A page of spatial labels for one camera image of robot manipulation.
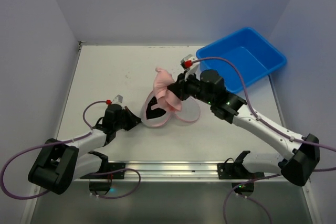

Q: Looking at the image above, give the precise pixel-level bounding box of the pink bra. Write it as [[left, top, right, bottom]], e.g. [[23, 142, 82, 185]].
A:
[[153, 67, 182, 111]]

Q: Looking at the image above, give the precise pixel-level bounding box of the black bra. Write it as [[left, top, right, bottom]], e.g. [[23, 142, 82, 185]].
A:
[[145, 96, 166, 120]]

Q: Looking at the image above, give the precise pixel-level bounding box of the white mesh laundry bag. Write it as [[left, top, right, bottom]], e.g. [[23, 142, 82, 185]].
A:
[[140, 91, 201, 128]]

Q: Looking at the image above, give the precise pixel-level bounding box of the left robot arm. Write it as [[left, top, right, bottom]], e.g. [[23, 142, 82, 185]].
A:
[[28, 104, 141, 195]]

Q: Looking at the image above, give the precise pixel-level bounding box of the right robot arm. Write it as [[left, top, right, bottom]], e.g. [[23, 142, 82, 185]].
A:
[[168, 70, 320, 186]]

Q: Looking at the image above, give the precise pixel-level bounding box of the blue plastic bin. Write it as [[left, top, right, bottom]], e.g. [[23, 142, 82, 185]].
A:
[[196, 27, 287, 93]]

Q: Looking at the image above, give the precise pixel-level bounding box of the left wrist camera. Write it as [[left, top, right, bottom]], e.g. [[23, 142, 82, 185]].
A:
[[105, 94, 123, 109]]

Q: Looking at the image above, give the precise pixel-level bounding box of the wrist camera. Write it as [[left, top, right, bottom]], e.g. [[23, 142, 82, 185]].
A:
[[181, 54, 200, 81], [105, 94, 123, 109]]

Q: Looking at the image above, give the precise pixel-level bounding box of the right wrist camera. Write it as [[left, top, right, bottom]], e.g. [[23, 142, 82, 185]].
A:
[[181, 54, 200, 81]]

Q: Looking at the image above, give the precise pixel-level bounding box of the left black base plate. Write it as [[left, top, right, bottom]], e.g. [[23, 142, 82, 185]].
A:
[[88, 163, 125, 180]]

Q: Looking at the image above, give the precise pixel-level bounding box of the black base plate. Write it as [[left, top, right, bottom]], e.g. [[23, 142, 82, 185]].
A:
[[88, 163, 125, 180], [217, 157, 265, 180]]

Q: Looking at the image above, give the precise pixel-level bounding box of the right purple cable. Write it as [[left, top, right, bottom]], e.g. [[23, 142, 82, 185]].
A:
[[181, 56, 336, 224]]

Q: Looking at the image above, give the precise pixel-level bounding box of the purple cable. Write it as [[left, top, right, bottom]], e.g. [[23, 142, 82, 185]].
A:
[[181, 56, 336, 224], [0, 99, 142, 200]]

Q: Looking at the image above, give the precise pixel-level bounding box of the aluminium mounting rail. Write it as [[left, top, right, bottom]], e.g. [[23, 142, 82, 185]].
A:
[[76, 158, 312, 183]]

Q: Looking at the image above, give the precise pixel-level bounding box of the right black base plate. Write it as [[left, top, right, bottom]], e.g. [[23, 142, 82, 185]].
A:
[[217, 157, 265, 180]]

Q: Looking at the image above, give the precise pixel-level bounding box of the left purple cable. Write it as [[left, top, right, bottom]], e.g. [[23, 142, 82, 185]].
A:
[[0, 99, 142, 200]]

